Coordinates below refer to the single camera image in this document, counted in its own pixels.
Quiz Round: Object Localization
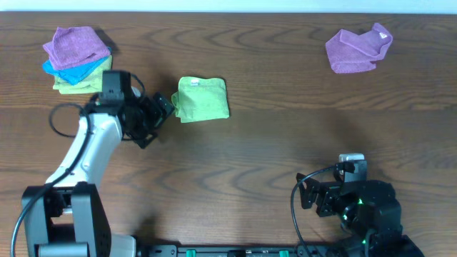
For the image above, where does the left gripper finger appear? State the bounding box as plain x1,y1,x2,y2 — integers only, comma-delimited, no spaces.
134,132,158,149
153,92,175,124

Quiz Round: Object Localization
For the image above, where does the light green cloth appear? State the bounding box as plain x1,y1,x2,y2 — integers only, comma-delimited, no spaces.
171,76,230,123

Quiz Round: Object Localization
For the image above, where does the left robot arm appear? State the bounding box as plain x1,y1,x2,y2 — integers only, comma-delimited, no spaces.
16,93,174,256

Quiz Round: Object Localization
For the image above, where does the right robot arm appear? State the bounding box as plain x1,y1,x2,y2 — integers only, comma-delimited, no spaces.
294,173,423,257

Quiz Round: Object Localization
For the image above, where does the folded green cloth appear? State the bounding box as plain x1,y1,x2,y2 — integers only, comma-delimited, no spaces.
53,56,112,94

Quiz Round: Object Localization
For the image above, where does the folded blue cloth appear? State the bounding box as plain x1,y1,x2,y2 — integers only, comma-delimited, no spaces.
42,55,112,86

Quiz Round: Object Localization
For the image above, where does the folded purple cloth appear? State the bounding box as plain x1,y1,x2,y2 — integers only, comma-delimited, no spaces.
43,26,111,70

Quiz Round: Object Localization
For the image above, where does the crumpled purple cloth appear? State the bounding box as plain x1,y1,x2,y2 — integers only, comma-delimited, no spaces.
325,23,393,74

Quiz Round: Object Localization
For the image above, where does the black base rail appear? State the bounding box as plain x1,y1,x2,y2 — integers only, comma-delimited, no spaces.
134,244,342,257

